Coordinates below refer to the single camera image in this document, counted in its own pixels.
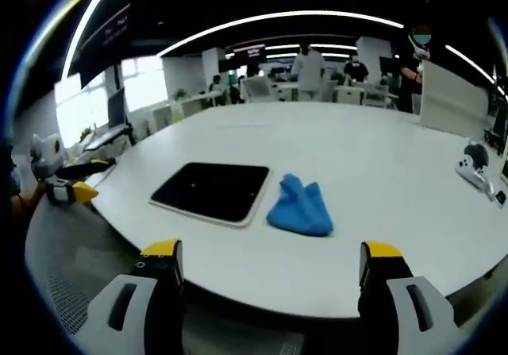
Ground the white background office chair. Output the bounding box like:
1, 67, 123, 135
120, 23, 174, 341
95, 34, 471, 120
242, 75, 275, 102

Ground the black computer monitor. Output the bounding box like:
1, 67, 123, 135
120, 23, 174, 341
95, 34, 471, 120
106, 87, 137, 146

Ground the dark hanging display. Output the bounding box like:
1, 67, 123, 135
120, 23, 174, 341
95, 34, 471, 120
79, 3, 133, 90

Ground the long curved ceiling light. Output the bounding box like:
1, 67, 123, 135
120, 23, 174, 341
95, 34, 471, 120
160, 10, 405, 58

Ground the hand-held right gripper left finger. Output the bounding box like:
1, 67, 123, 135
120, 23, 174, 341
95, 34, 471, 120
73, 238, 186, 355

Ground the white mesh office chair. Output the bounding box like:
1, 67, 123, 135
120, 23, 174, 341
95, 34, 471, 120
23, 198, 360, 355

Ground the straight ceiling light strip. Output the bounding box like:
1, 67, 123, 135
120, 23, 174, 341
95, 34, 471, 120
444, 44, 497, 83
61, 0, 124, 80

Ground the blue cleaning cloth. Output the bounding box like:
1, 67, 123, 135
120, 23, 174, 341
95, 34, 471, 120
265, 173, 336, 238

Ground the white office desk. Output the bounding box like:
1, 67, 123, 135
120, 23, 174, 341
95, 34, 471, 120
152, 91, 223, 132

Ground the white and black device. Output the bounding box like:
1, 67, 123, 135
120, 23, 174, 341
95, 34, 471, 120
454, 141, 495, 192

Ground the person's left hand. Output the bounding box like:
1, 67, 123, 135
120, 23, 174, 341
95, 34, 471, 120
13, 180, 49, 215

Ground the white partition board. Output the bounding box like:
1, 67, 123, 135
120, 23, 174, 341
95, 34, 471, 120
418, 59, 490, 138

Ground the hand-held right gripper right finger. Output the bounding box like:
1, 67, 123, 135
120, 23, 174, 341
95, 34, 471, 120
356, 240, 473, 355

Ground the red wall screen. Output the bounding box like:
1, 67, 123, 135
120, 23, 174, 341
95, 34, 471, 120
232, 44, 267, 64

